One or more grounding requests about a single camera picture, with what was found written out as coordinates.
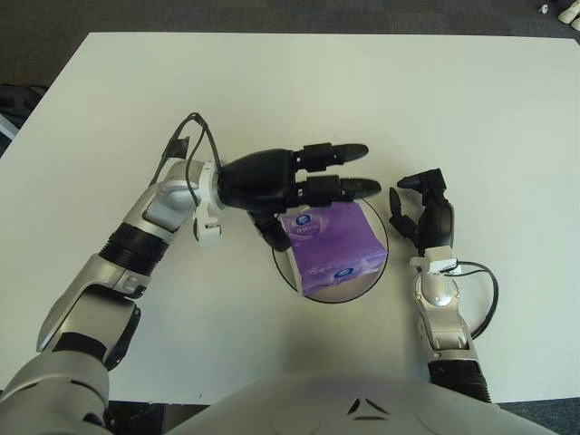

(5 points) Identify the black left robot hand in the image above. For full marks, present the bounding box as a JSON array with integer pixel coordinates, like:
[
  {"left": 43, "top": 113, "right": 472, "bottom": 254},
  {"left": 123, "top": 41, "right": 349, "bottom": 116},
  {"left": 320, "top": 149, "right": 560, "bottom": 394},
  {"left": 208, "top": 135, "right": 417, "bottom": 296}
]
[{"left": 217, "top": 141, "right": 382, "bottom": 253}]

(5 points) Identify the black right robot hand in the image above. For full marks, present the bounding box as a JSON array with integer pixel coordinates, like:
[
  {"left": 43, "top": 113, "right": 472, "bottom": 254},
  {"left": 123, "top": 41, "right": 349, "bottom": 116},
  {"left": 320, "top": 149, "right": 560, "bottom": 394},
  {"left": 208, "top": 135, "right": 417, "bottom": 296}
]
[{"left": 388, "top": 168, "right": 456, "bottom": 250}]

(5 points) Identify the purple tissue paper pack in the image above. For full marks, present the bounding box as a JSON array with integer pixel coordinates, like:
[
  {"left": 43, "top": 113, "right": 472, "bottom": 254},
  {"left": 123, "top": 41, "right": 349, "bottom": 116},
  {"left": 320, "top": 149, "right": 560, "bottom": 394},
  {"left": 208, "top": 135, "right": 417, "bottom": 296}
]
[{"left": 276, "top": 201, "right": 391, "bottom": 304}]

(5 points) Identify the white plate with black rim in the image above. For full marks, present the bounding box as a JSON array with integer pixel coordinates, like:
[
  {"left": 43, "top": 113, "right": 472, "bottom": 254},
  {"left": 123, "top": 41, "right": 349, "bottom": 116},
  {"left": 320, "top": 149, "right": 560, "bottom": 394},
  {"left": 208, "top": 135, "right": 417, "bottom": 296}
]
[{"left": 271, "top": 197, "right": 390, "bottom": 305}]

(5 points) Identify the silver robot torso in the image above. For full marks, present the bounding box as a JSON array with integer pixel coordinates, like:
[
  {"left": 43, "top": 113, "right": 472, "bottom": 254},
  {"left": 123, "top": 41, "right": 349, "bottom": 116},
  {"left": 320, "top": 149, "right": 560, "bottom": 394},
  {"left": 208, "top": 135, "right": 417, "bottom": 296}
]
[{"left": 169, "top": 373, "right": 580, "bottom": 435}]

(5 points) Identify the black bag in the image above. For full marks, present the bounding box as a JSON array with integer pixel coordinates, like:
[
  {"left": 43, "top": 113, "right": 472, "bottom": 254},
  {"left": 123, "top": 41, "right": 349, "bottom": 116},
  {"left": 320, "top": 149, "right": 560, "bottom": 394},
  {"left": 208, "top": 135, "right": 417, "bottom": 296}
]
[{"left": 0, "top": 83, "right": 49, "bottom": 131}]

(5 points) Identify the white furniture edge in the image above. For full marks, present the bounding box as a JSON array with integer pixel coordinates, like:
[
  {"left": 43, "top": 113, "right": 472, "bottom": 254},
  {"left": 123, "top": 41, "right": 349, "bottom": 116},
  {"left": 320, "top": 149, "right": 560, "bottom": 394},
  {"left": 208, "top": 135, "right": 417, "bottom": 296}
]
[{"left": 0, "top": 112, "right": 19, "bottom": 144}]

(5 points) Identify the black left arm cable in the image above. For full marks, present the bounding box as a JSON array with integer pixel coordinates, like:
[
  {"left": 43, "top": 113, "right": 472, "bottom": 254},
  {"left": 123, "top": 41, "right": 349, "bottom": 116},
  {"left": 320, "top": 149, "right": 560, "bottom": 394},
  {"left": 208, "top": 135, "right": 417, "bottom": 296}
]
[{"left": 153, "top": 112, "right": 226, "bottom": 205}]

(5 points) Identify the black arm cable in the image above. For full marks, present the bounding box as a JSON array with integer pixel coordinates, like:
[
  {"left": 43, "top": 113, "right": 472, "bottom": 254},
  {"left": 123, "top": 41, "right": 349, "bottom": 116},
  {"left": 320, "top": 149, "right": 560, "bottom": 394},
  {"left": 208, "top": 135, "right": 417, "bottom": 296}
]
[
  {"left": 153, "top": 112, "right": 226, "bottom": 205},
  {"left": 448, "top": 260, "right": 499, "bottom": 339}
]

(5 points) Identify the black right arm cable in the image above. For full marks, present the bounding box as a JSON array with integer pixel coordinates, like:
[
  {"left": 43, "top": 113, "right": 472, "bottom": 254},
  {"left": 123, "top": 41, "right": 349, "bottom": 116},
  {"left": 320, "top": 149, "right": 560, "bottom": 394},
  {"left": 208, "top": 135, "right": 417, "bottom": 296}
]
[{"left": 448, "top": 260, "right": 499, "bottom": 339}]

